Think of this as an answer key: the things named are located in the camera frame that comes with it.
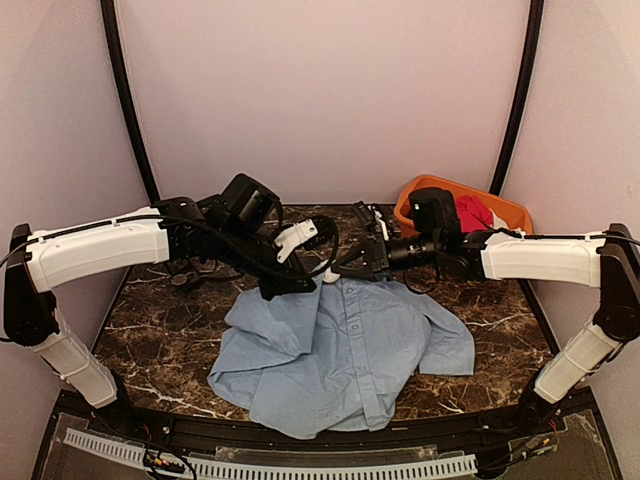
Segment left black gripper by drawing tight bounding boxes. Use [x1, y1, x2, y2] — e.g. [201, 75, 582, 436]
[216, 222, 318, 301]

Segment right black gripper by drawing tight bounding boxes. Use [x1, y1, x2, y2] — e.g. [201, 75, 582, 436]
[331, 229, 442, 280]

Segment round white brooch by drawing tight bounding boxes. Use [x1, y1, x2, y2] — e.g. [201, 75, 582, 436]
[323, 269, 340, 284]

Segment light blue button shirt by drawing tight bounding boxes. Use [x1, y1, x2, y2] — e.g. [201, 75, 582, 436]
[208, 278, 475, 440]

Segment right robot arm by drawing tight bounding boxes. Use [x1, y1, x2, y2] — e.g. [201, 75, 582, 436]
[331, 188, 639, 434]

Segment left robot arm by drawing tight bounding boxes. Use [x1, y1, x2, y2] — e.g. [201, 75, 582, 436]
[1, 174, 327, 436]

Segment red and white clothes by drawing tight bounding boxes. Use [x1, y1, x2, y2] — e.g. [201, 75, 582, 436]
[455, 195, 521, 233]

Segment orange plastic basin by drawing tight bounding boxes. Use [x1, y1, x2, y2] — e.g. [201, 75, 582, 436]
[394, 175, 533, 236]

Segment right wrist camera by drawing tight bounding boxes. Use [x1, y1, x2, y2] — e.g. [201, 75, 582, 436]
[351, 201, 399, 241]

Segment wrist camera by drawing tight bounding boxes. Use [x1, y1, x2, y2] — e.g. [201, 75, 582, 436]
[351, 201, 399, 241]
[273, 215, 338, 264]

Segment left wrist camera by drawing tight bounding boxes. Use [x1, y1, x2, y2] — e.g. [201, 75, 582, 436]
[273, 215, 338, 264]

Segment white slotted cable duct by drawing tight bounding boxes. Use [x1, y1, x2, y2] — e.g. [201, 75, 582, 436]
[63, 428, 478, 480]

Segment black front rail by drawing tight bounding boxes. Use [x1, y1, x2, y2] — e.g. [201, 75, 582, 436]
[58, 389, 612, 475]

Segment right black frame post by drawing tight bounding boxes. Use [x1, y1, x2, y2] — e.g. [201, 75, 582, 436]
[489, 0, 545, 196]

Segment black frame post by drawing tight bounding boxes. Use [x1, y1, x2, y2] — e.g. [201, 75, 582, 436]
[100, 0, 161, 204]
[489, 0, 545, 196]

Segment left black frame post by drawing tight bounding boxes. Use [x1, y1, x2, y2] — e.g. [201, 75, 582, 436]
[100, 0, 161, 204]

